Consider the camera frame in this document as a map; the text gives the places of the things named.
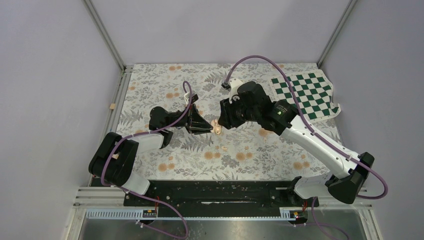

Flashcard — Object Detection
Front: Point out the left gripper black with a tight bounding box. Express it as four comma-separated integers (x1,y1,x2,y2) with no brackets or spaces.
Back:
164,103,214,135

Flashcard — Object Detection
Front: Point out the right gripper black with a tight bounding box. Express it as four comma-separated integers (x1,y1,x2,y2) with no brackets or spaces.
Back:
217,93,260,130

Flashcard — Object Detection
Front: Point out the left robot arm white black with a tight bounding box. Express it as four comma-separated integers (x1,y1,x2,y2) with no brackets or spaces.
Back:
88,103,213,206

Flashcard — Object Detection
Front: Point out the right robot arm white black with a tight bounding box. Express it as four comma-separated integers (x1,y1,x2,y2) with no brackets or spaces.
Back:
218,78,374,206

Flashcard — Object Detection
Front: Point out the floral patterned table mat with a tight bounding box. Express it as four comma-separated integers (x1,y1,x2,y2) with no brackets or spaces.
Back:
116,63,340,181

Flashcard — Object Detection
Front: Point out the green white checkered mat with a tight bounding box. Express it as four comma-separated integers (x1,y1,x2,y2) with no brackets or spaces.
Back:
268,69,342,123

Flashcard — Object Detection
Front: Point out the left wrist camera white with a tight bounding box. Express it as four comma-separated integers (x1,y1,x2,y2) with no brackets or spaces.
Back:
183,92,199,104

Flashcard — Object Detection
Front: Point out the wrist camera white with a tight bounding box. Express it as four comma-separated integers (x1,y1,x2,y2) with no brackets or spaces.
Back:
183,92,199,104
221,78,244,103

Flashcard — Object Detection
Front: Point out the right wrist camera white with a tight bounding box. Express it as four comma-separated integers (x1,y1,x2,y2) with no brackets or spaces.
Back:
221,78,244,103

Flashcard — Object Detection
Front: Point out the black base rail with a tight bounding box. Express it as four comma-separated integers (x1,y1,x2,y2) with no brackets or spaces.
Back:
123,178,320,219

